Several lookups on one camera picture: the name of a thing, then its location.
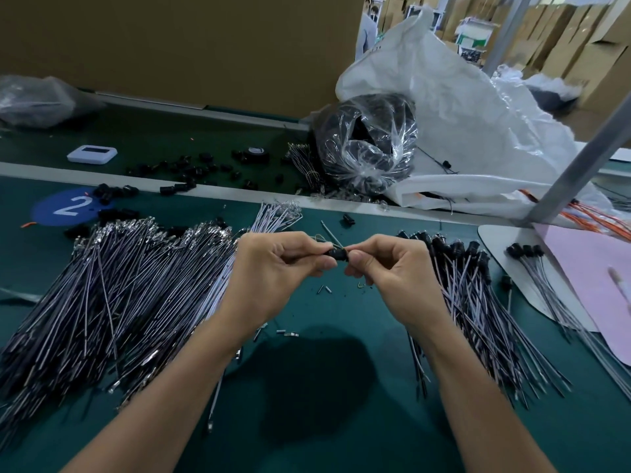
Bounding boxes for small white timer device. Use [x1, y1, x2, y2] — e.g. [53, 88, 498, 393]
[67, 145, 118, 166]

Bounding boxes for pile of wires with black caps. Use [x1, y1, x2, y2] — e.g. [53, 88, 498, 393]
[396, 231, 573, 408]

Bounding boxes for large white plastic sack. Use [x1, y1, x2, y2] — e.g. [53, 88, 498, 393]
[335, 14, 631, 223]

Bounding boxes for small bundle of capped wires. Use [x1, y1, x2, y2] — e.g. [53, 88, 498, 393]
[505, 243, 631, 402]

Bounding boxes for blue round number sticker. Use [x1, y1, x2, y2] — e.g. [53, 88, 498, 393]
[32, 188, 105, 229]

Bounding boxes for crumpled clear plastic bag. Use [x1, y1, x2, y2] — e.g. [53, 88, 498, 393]
[0, 76, 100, 130]

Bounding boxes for person's left forearm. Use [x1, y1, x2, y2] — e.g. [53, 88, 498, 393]
[61, 315, 260, 473]

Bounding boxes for stack of cardboard boxes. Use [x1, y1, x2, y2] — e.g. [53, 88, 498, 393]
[532, 0, 631, 144]

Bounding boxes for black plastic caps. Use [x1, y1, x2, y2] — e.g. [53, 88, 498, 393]
[64, 147, 302, 237]

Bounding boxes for pink paper sheet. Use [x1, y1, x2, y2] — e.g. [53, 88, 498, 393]
[534, 224, 631, 367]

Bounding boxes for bundle of orange wires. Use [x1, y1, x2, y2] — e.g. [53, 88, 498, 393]
[519, 189, 631, 242]

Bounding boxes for person's right hand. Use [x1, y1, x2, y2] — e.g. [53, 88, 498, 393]
[342, 234, 453, 341]

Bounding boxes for person's left hand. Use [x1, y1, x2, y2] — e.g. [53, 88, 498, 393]
[219, 231, 339, 339]

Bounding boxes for brown cardboard panel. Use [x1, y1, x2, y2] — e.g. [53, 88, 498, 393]
[0, 0, 366, 119]

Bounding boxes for clear plastic strip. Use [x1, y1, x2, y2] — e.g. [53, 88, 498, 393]
[0, 286, 43, 305]

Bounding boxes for grey metal frame post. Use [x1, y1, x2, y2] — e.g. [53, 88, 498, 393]
[481, 0, 534, 77]
[521, 93, 631, 227]

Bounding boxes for pile of grey wires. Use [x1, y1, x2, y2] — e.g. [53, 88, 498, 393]
[0, 200, 304, 449]

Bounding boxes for white pen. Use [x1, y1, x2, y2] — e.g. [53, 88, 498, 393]
[608, 267, 631, 311]

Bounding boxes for clear bag with black contents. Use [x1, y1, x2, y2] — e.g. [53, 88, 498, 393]
[310, 93, 418, 196]

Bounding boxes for person's right forearm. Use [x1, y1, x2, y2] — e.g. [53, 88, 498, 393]
[414, 312, 558, 473]

